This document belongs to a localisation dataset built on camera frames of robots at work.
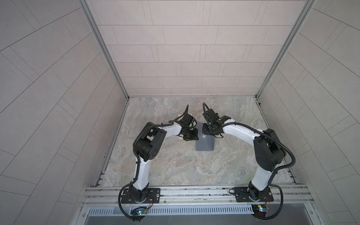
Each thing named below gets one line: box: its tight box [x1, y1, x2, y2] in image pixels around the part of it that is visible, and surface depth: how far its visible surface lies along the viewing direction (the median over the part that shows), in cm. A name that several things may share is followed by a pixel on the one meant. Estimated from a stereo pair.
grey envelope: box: [195, 121, 215, 152], surface depth 92 cm
